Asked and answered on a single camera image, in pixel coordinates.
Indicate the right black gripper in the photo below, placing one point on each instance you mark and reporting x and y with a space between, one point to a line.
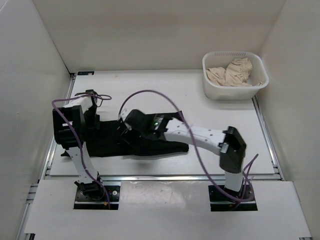
132 128

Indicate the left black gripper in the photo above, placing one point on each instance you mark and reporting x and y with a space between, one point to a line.
94 125

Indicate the black trousers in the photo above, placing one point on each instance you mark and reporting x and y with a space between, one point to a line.
113 140

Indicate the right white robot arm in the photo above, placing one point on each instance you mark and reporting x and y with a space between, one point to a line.
227 144

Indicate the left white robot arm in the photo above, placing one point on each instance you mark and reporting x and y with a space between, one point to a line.
72 124

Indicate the small dark label tag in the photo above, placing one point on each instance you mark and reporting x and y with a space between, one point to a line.
85 73

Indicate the beige garment in basket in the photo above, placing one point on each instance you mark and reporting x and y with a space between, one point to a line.
235 74

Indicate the white plastic basket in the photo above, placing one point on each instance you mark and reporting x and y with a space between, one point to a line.
222 58

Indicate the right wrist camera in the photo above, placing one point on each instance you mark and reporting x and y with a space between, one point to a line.
123 115

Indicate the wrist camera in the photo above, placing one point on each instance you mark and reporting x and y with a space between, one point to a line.
123 115
93 95

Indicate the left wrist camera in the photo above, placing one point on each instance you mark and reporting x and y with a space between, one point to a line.
93 95

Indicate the aluminium front rail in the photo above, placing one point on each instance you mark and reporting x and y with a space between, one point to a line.
161 178

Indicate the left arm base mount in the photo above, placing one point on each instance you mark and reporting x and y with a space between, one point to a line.
93 197

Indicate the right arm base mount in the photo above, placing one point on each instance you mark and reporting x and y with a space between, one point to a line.
241 201

